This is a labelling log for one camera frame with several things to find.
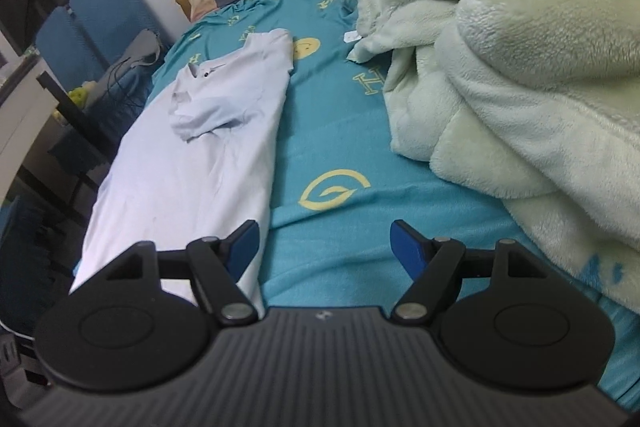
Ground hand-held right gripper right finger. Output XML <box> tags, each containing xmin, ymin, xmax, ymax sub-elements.
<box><xmin>390</xmin><ymin>219</ymin><xmax>548</xmax><ymax>328</ymax></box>

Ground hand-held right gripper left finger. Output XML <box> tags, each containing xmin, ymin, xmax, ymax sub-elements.
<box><xmin>102</xmin><ymin>219</ymin><xmax>262</xmax><ymax>328</ymax></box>

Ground white shirt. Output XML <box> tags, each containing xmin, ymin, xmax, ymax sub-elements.
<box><xmin>70</xmin><ymin>28</ymin><xmax>296</xmax><ymax>323</ymax></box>

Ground teal printed bed sheet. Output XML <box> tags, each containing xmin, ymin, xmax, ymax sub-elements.
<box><xmin>150</xmin><ymin>0</ymin><xmax>640</xmax><ymax>413</ymax></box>

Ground green fleece cartoon blanket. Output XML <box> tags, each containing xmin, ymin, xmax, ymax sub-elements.
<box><xmin>327</xmin><ymin>0</ymin><xmax>640</xmax><ymax>300</ymax></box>

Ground yellow-green plush toy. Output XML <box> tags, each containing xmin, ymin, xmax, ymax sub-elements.
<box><xmin>67</xmin><ymin>82</ymin><xmax>98</xmax><ymax>105</ymax></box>

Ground grey cloth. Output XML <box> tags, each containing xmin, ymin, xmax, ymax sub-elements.
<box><xmin>97</xmin><ymin>28</ymin><xmax>166</xmax><ymax>82</ymax></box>

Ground blue covered chair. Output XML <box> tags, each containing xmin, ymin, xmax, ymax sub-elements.
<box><xmin>69</xmin><ymin>0</ymin><xmax>175</xmax><ymax>118</ymax></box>
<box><xmin>34</xmin><ymin>6</ymin><xmax>131</xmax><ymax>180</ymax></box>

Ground black cable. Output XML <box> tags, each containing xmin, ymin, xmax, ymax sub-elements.
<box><xmin>102</xmin><ymin>57</ymin><xmax>151</xmax><ymax>112</ymax></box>

